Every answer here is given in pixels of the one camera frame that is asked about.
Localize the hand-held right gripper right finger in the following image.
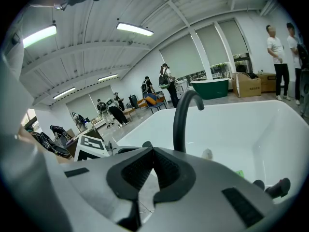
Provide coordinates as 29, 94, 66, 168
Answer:
142, 146, 276, 232

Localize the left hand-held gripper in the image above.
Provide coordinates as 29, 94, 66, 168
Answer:
73, 134, 141, 162

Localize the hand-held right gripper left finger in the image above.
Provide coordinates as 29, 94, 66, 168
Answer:
36, 146, 154, 232

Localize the white bathtub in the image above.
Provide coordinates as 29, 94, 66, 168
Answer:
117, 100, 309, 203

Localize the dark green bathtub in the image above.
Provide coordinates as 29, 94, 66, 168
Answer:
190, 78, 229, 100

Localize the small wooden table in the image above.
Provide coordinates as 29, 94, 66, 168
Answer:
123, 107, 136, 120

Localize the grey fluffy scrubber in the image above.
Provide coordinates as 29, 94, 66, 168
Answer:
201, 148, 214, 160

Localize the blue chair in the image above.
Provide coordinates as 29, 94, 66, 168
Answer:
142, 92, 168, 115

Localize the black curved faucet spout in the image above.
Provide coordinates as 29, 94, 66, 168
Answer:
172, 90, 205, 154

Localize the orange cushion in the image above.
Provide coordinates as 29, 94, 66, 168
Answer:
146, 94, 159, 106

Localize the long ceiling light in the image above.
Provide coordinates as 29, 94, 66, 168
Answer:
52, 87, 76, 100
22, 24, 57, 49
116, 21, 155, 37
98, 73, 119, 82

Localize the white drawer cabinet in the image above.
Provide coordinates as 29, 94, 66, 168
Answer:
175, 79, 189, 99

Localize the grey roller blind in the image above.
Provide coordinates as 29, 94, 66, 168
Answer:
195, 24, 230, 67
218, 19, 249, 56
159, 34, 206, 79

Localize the large open cardboard box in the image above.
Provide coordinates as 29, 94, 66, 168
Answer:
231, 72, 262, 98

